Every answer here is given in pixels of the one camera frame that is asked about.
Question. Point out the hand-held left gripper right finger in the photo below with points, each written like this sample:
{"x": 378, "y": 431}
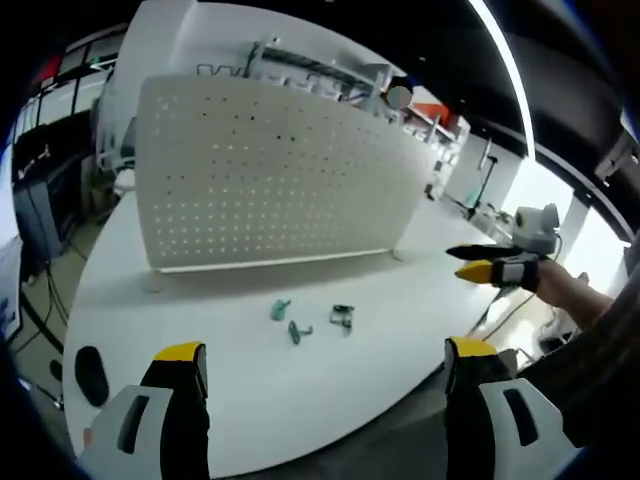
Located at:
{"x": 500, "y": 425}

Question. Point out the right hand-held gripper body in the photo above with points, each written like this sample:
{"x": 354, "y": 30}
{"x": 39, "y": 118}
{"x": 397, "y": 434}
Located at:
{"x": 537, "y": 230}

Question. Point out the black oval table grommet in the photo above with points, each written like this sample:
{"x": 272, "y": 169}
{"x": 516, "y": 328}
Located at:
{"x": 91, "y": 376}

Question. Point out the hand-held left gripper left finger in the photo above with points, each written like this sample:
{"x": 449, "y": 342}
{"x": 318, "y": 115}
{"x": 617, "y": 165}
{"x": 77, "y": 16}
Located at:
{"x": 150, "y": 430}

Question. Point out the black standing scooter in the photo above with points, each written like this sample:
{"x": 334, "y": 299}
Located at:
{"x": 477, "y": 190}

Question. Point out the dark equipment cabinet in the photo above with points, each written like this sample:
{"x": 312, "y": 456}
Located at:
{"x": 45, "y": 210}

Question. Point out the grey-green hook assembly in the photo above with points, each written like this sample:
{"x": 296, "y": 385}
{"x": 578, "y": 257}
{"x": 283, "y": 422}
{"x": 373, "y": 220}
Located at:
{"x": 296, "y": 334}

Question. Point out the white ceiling light strip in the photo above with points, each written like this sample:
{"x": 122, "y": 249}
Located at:
{"x": 515, "y": 85}

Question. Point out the person's dark clothing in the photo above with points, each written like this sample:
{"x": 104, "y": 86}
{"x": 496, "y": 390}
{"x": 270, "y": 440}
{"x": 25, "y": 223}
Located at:
{"x": 600, "y": 380}

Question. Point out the white pegboard mounting plate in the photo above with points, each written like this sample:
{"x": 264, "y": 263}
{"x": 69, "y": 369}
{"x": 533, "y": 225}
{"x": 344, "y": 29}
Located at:
{"x": 280, "y": 180}

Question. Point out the white storage shelf rack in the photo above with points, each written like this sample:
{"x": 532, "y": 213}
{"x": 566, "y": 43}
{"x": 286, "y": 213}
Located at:
{"x": 320, "y": 75}

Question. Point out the dark metal hook assembly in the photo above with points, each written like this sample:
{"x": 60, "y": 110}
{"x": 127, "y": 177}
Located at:
{"x": 343, "y": 317}

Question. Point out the light green hook assembly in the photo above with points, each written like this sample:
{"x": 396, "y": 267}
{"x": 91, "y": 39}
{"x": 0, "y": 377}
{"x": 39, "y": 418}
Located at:
{"x": 278, "y": 309}

